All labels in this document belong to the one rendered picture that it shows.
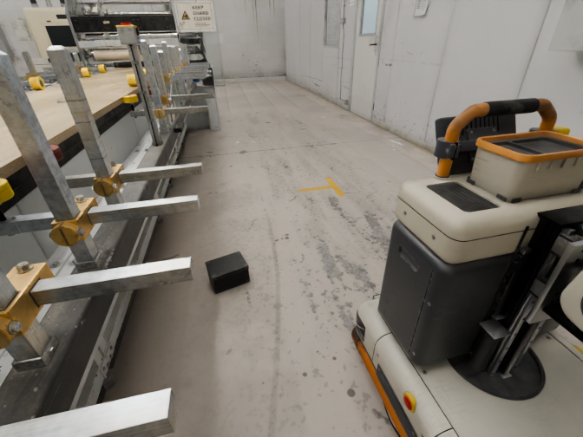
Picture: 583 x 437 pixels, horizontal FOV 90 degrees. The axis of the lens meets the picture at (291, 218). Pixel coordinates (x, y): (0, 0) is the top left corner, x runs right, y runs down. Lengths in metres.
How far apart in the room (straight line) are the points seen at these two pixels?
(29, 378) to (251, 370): 0.86
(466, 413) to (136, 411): 0.86
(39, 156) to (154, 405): 0.52
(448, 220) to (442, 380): 0.53
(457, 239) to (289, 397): 0.86
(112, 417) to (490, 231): 0.72
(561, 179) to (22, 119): 1.11
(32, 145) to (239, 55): 10.43
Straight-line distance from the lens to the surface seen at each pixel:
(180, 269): 0.54
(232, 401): 1.31
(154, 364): 1.49
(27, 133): 0.73
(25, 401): 0.64
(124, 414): 0.38
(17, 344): 0.65
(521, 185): 0.84
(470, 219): 0.73
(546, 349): 1.31
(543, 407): 1.16
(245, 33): 11.05
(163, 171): 1.00
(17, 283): 0.64
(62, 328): 0.72
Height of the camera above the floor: 1.15
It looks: 31 degrees down
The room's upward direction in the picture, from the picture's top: 2 degrees counter-clockwise
